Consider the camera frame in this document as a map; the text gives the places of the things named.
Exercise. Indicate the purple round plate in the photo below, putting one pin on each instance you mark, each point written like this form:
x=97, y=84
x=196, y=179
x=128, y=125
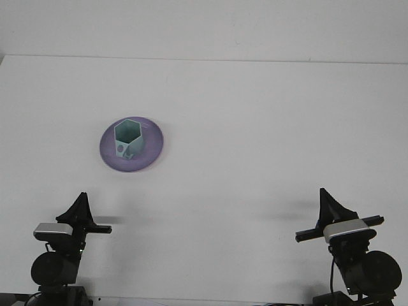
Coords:
x=153, y=150

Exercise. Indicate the pale blue hexagonal cup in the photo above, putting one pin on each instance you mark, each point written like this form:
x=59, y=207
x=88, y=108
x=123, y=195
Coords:
x=127, y=131

